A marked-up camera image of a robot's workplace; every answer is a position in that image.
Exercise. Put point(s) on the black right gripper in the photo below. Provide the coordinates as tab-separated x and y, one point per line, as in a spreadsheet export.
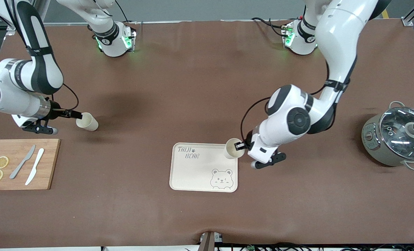
56	112

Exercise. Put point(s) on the wooden cutting board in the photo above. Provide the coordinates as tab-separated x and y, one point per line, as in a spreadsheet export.
46	174

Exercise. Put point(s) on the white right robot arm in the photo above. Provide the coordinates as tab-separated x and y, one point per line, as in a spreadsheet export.
36	62

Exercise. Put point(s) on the brown table mat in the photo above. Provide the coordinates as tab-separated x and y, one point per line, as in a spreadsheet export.
193	87

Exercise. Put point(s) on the cream bear print tray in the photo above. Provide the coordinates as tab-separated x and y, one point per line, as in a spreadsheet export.
196	174

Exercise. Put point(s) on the white plastic cup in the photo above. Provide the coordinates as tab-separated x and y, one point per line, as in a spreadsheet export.
230	150
90	122

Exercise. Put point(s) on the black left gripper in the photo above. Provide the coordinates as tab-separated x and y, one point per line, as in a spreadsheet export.
247	143

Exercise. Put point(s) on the grey plastic knife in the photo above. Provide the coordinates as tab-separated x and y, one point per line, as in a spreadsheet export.
29	155

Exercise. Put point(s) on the glass pot lid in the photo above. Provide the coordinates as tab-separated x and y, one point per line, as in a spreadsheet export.
395	139

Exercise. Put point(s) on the white plastic knife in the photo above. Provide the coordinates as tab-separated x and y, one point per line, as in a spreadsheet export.
35	166

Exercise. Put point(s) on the grey-green electric cooking pot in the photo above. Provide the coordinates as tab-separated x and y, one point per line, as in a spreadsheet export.
374	146

